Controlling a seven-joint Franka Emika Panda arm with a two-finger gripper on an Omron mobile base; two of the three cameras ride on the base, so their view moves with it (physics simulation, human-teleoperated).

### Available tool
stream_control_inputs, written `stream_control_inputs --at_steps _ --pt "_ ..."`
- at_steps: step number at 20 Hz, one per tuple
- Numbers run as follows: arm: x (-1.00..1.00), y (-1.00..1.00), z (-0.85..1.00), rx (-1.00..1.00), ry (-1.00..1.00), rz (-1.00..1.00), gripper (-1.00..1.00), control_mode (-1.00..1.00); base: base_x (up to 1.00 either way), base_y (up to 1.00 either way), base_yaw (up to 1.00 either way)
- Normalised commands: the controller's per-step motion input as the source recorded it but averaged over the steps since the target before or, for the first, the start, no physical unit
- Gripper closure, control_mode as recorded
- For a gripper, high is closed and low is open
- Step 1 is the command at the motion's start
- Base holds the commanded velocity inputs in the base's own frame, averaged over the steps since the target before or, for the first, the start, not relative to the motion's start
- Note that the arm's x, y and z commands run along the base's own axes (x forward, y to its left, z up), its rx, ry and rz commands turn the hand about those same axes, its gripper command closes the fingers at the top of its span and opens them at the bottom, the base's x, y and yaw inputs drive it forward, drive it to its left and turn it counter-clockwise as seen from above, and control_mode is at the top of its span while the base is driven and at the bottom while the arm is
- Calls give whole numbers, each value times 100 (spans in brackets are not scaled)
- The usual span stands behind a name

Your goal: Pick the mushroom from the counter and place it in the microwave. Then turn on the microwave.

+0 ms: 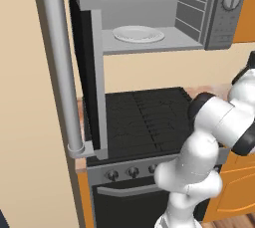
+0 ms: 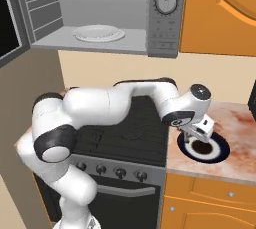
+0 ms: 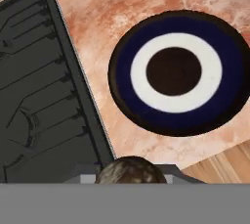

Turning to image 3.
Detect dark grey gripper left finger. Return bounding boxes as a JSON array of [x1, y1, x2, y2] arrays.
[[63, 163, 103, 185]]

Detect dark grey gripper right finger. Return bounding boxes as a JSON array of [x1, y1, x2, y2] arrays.
[[160, 164, 207, 185]]

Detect brown speckled mushroom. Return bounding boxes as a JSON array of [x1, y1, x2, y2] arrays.
[[94, 156, 169, 185]]

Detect black hob with grates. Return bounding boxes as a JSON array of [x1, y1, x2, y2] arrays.
[[0, 0, 117, 185]]

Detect round plate, blue white rings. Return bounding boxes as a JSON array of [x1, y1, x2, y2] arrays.
[[106, 9, 250, 138]]

